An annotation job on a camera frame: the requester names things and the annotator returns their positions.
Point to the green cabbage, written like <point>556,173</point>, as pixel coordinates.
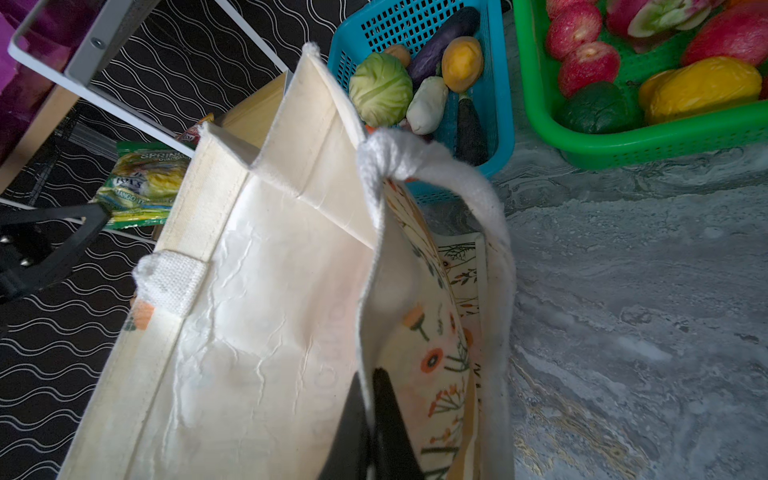
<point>381,90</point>

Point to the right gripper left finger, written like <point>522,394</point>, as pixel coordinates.
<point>348,458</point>

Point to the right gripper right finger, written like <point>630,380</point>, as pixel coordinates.
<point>393,455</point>

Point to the purple eggplant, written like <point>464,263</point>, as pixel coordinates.
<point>464,22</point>

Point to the pink dragon fruit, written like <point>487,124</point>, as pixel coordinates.
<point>639,19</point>

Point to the yellow mango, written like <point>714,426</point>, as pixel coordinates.
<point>705,86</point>

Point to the purple snack bag left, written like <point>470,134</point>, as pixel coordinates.
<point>52,38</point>

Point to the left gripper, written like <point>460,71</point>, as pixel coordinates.
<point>29,261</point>

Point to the teal plastic basket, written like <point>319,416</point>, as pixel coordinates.
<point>466,106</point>

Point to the green yellow candy bag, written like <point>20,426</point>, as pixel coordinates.
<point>142,187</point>

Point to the cream canvas tote bag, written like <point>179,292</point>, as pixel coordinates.
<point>287,268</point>

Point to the white wooden two-tier shelf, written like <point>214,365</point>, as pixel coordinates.
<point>158,67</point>

